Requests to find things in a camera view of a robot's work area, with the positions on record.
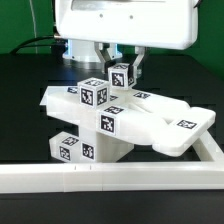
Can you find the white chair back part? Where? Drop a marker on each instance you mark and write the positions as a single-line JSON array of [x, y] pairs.
[[170, 126]]

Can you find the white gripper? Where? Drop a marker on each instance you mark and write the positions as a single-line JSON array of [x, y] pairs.
[[168, 24]]

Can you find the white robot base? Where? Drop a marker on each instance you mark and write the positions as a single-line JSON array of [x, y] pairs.
[[81, 54]]

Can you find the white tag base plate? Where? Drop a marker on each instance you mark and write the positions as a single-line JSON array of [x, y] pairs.
[[43, 101]]

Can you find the white L-shaped obstacle fence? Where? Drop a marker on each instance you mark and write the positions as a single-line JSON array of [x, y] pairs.
[[207, 173]]

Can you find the white chair seat part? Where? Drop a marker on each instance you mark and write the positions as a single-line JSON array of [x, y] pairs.
[[96, 147]]

